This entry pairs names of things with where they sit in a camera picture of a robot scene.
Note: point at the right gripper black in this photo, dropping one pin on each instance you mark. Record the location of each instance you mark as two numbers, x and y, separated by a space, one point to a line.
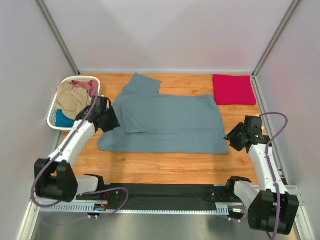
235 136

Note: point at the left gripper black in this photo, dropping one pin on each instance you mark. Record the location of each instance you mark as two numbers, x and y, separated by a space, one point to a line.
110 121

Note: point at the grey-blue t-shirt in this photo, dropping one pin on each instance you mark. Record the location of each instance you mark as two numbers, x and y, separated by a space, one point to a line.
151 122

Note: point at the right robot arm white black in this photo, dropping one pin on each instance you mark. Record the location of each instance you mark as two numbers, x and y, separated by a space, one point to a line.
271 208

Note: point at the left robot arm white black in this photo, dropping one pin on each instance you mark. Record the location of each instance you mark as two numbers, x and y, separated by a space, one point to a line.
54 176

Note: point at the pink shirt in basket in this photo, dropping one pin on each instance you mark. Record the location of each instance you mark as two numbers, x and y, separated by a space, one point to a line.
92 86

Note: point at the beige shirt in basket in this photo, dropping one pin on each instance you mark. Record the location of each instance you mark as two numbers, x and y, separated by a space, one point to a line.
71 100

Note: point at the teal shirt in basket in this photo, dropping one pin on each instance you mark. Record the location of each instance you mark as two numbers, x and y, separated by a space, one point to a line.
62 121

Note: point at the folded magenta t-shirt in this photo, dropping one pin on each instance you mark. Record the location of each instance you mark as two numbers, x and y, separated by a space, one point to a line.
233 90

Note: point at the white plastic laundry basket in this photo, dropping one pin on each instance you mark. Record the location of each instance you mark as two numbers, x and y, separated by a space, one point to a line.
51 119

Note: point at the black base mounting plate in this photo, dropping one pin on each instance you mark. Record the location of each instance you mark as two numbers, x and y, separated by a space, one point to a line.
182 196

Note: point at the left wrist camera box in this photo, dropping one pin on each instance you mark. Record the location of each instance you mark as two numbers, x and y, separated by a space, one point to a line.
102 103

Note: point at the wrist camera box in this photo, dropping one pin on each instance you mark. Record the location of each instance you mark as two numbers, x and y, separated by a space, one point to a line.
253 125
102 103

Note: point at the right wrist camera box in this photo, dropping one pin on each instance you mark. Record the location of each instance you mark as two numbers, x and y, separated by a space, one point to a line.
253 125

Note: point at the slotted grey cable duct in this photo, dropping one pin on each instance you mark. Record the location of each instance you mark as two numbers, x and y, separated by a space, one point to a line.
92 207

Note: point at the aluminium front rail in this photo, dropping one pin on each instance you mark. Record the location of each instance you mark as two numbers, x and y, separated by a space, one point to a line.
50 200

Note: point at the left aluminium frame post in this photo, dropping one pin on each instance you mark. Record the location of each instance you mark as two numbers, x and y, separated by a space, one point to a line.
57 35

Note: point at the aluminium frame post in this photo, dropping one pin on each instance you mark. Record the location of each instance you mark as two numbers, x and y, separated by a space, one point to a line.
276 36
57 35

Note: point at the right aluminium frame post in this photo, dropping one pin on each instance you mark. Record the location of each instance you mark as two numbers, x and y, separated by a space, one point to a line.
276 36

